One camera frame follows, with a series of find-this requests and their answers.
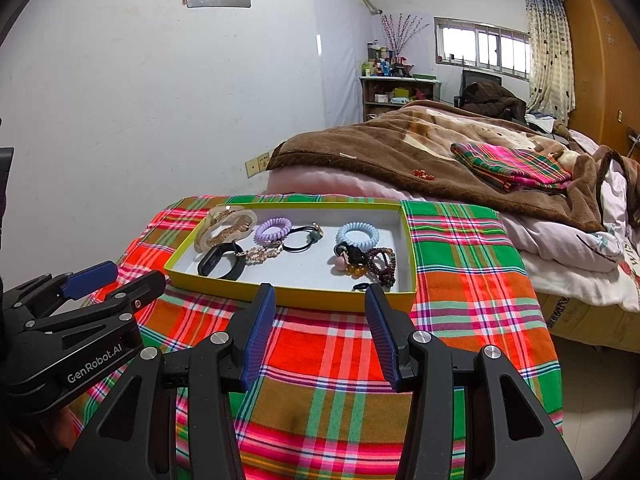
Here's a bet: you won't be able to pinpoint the purple spiral hair tie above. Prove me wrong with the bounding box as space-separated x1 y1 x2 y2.
254 217 292 245

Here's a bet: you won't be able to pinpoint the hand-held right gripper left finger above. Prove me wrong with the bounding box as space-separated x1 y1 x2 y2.
59 284 277 480

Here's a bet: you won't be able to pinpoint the flower branches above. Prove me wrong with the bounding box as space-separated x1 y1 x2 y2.
380 12 430 58

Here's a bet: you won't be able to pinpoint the folded plaid cloth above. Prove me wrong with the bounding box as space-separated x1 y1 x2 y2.
450 142 572 193

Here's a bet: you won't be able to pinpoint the black fitness band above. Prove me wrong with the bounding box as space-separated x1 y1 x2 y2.
197 241 246 281

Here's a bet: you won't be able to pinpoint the black hair tie teal bead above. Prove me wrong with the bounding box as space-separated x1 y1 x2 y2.
280 222 326 253

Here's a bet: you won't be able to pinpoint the dark beaded bracelet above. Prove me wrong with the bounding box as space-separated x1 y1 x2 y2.
345 246 398 291

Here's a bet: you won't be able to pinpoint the wall socket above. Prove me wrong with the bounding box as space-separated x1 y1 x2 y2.
245 152 273 177

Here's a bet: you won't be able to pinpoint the dark jacket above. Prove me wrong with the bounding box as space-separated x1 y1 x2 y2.
462 82 527 121

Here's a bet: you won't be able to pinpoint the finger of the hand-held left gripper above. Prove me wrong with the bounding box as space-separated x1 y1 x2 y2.
25 271 167 341
2 260 119 322

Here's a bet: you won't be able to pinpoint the brown plush blanket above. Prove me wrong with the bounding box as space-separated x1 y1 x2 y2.
266 100 626 233

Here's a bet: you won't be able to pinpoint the pink quilt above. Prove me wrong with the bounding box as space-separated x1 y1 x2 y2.
267 167 621 273

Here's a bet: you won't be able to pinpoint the plaid tablecloth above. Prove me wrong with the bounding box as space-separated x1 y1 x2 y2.
67 194 565 480

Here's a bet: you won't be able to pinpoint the wooden shelf unit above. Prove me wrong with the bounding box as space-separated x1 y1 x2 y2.
360 76 442 122

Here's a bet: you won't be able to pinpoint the cardboard box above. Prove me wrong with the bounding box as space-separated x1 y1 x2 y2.
535 292 640 353

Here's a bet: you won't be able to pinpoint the black chair back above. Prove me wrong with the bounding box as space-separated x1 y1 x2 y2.
461 69 502 92

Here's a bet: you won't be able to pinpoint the blue spiral hair tie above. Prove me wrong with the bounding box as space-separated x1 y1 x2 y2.
336 221 378 248

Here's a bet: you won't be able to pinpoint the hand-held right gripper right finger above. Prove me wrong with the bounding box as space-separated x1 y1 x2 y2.
364 284 583 480

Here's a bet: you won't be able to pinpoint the window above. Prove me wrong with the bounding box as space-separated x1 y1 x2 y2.
434 17 531 80

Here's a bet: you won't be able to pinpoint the beige hair claw clip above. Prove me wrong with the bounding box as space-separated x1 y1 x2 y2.
194 204 258 252

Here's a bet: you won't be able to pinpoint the group of bottles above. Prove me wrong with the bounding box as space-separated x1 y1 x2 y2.
362 42 416 78

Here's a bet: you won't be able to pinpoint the black hair tie pink bead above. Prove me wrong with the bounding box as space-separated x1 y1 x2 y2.
327 242 368 273

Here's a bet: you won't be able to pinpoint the white floral quilt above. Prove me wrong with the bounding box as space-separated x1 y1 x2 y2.
525 130 640 311

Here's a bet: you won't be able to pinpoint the patterned curtain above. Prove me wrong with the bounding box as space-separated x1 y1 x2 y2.
522 0 576 123

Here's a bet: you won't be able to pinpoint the yellow-green tray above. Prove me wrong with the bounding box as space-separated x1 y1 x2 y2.
164 199 418 313

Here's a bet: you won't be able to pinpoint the wooden wardrobe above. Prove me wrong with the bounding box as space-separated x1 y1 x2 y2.
564 0 640 158

